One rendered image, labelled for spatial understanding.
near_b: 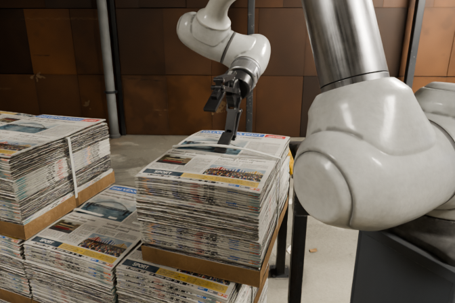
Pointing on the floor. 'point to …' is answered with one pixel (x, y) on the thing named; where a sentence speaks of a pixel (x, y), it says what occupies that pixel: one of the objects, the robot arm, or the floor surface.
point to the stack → (104, 262)
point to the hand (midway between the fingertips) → (216, 129)
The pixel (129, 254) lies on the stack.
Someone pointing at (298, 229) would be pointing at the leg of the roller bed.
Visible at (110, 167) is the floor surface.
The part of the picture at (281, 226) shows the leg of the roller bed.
